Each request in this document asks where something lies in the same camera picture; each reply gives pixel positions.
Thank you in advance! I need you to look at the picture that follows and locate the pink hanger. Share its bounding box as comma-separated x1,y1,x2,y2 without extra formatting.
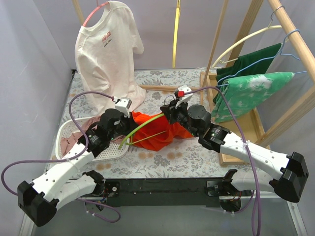
82,1,109,27

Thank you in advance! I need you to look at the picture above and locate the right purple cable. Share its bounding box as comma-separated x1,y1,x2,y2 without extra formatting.
187,86,261,236

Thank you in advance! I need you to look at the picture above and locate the cream hanger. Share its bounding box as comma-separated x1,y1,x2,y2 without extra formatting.
211,12,283,69

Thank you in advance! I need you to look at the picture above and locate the green hanger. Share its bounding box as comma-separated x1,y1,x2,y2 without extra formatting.
119,113,164,148

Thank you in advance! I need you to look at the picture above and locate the wooden clothes rack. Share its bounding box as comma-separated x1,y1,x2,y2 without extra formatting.
71,0,315,168

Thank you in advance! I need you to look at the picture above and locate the light green tie-dye garment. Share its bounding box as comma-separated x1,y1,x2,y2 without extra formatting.
220,72,295,118

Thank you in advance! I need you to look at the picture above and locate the floral table cloth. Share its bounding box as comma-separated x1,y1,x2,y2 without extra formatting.
61,68,252,179

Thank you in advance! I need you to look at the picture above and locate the dark green garment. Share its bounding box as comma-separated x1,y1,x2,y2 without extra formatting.
216,43,282,82

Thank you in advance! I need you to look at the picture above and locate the white laundry basket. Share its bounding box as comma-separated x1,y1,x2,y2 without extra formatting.
55,119,128,162

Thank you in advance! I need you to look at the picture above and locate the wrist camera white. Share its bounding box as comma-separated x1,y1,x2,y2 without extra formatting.
174,85,193,109
115,97,132,118

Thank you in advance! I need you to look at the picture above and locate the orange t shirt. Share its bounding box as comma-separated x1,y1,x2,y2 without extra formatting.
131,112,193,151

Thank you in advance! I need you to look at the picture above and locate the pink garment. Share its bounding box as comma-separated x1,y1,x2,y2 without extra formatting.
60,117,104,158

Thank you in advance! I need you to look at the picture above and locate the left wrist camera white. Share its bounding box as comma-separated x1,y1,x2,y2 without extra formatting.
115,97,132,118

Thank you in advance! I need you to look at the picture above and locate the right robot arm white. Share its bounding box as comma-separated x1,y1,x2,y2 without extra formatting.
160,101,309,203

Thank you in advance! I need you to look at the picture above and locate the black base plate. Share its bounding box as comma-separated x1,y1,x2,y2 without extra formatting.
76,177,247,209

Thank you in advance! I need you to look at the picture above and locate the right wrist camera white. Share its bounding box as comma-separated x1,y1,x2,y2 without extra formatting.
174,85,193,109

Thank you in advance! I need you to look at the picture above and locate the white Coca-Cola t shirt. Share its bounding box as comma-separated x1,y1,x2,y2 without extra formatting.
75,1,146,116

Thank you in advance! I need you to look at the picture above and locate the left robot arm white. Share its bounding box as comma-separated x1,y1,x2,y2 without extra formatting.
17,109,137,227

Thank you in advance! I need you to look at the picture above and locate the yellow hanger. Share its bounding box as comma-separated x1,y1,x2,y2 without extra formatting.
172,0,181,68

